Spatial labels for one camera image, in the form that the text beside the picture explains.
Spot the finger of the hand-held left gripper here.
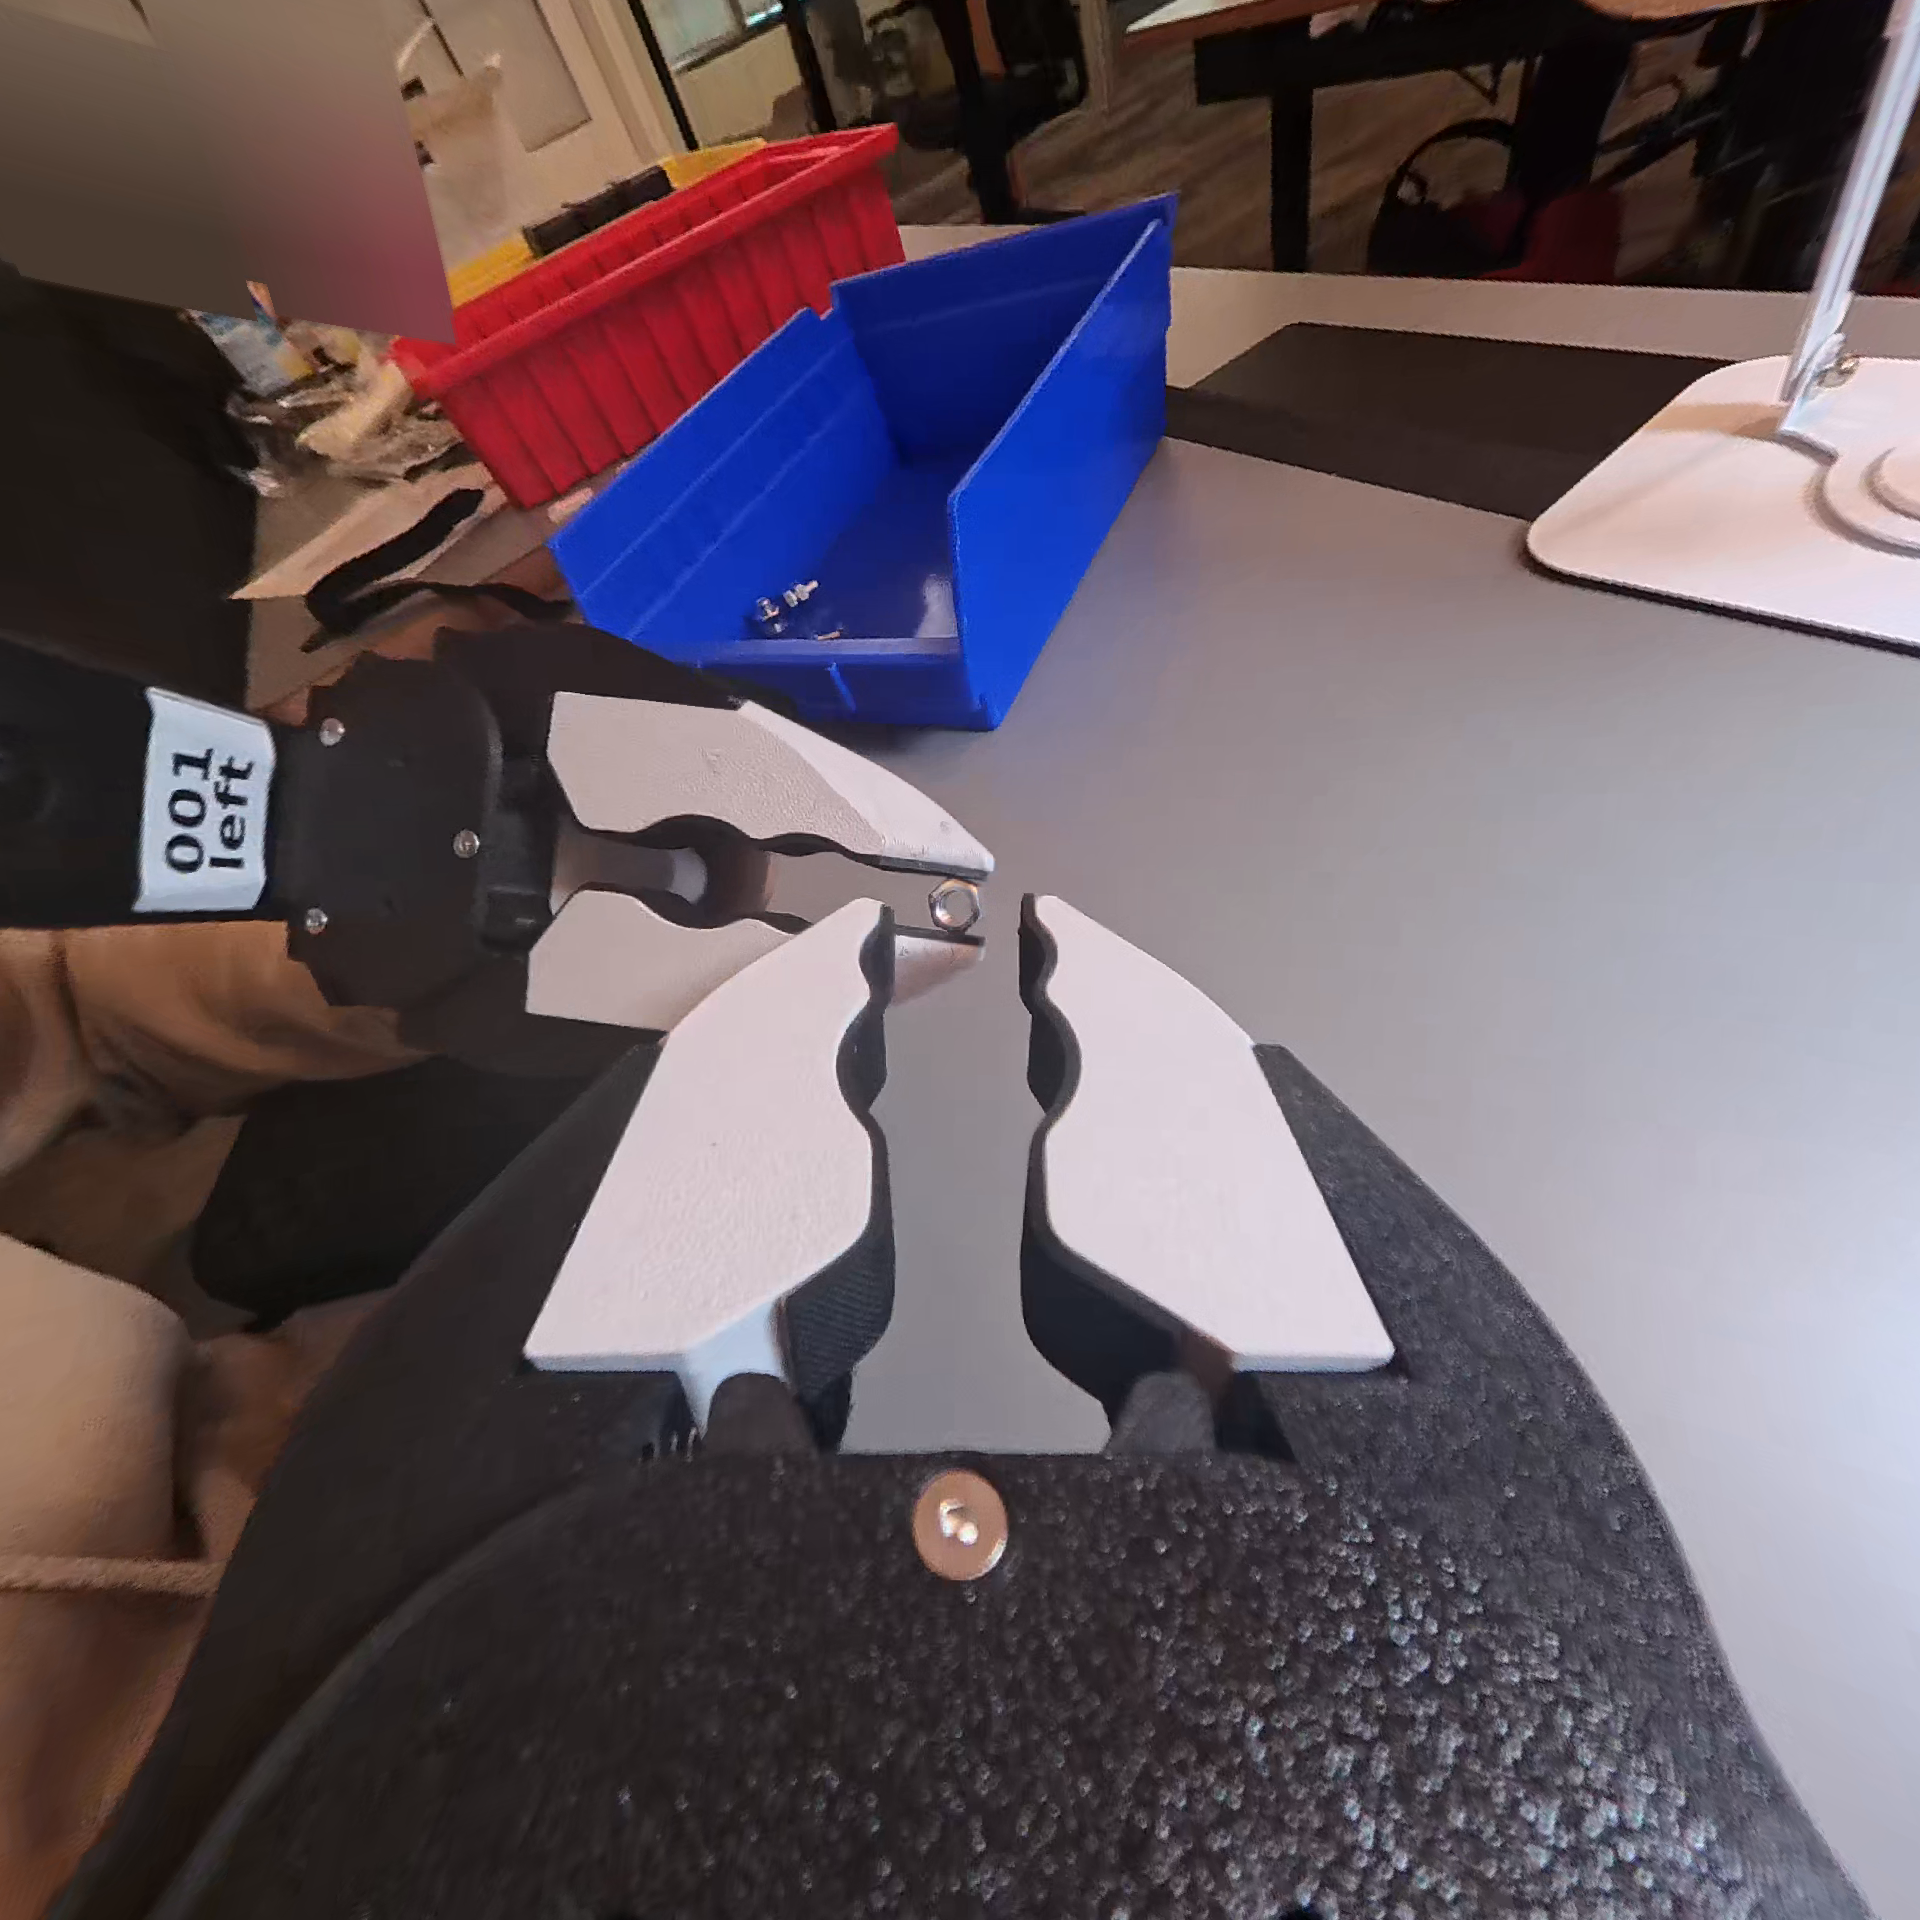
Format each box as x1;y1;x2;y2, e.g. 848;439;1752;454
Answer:
552;692;998;886
526;892;812;1036

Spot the blue plastic bin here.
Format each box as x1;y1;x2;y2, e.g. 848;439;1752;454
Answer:
552;197;1178;737

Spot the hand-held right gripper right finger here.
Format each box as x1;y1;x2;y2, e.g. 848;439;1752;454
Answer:
1022;892;1397;1407

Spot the yellow plastic bin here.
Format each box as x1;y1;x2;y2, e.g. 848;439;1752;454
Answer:
445;137;827;308

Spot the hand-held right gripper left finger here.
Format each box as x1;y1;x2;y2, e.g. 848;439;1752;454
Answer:
526;895;904;1424

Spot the person's torso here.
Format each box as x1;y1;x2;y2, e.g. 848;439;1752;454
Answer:
0;1232;303;1920

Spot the black strap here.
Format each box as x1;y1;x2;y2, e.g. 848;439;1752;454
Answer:
301;480;573;647

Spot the red plastic bin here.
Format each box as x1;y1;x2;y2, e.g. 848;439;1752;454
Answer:
391;127;907;511

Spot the black wrist rest pad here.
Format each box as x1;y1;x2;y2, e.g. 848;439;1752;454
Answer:
189;1036;648;1323

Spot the person's left forearm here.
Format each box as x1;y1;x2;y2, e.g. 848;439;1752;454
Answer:
0;916;528;1202

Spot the black mesh office chair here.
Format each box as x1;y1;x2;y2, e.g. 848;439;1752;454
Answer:
0;266;317;723

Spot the light wooden board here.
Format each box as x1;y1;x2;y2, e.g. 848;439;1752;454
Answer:
241;450;573;709

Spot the white document stand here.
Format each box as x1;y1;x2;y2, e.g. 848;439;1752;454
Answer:
1527;0;1920;657

